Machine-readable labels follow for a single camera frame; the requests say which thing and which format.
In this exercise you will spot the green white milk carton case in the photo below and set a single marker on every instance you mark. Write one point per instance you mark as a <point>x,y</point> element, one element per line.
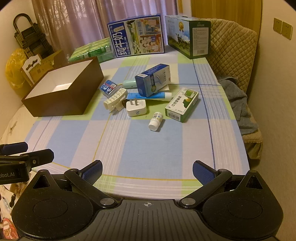
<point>185,34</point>

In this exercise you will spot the yellow plastic bag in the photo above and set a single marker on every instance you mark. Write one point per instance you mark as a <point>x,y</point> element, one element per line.
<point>13,69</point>

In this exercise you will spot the cream embroidered bedsheet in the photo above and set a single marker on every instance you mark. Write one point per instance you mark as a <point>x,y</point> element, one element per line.
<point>11,125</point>

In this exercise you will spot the black folding rack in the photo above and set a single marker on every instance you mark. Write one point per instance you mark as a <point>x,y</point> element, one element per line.
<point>30,37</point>

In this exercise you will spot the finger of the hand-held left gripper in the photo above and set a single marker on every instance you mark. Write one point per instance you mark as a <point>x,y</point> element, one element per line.
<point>19,147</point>
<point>41,156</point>

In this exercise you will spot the cream hair claw clip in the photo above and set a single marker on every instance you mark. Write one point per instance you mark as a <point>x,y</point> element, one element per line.
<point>114,98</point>

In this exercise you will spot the white charger plug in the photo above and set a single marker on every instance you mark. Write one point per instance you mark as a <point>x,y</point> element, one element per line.
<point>136,109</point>

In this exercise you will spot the checkered tablecloth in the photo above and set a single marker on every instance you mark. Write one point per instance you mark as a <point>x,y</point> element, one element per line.
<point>138,143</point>

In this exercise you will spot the open brown cardboard box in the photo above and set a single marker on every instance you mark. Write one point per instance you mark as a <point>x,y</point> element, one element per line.
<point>52,62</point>

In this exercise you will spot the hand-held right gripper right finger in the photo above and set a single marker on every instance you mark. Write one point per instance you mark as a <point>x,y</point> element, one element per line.
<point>203,173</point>

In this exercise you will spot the green white medicine box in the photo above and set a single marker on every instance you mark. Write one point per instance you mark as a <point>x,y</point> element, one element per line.
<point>182,104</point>

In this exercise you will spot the mint handheld fan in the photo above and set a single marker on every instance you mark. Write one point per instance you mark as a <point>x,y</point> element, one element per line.
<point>129,83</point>

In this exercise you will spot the grey cloth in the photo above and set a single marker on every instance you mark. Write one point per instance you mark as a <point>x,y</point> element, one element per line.
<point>240,104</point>

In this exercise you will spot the large white box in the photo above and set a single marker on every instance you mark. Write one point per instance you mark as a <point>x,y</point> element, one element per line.
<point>76,97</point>

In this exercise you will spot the pale purple curtain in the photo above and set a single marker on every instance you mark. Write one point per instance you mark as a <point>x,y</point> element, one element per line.
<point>81,20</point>

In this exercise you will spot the yellow wall socket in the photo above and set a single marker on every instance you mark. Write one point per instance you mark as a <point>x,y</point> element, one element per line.
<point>277,25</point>
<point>286,30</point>

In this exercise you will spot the blue medicine box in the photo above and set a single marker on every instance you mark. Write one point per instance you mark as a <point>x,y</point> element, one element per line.
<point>150,80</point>

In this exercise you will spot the blue dental floss box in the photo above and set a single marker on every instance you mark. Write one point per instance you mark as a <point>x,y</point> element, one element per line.
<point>108,87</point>

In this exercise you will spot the blue white toothpaste tube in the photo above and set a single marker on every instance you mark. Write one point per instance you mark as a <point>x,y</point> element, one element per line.
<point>159,95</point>

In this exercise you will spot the green tissue box pack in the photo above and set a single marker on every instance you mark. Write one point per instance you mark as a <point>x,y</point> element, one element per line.
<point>92,51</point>

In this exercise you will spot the blue milk carton case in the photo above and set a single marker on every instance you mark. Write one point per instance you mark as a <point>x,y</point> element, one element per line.
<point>136,34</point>

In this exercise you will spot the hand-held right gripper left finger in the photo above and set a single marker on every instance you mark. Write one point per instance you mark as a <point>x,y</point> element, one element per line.
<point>93,172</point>

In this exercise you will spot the white pill bottle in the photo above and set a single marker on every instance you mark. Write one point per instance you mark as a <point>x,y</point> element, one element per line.
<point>155,122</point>

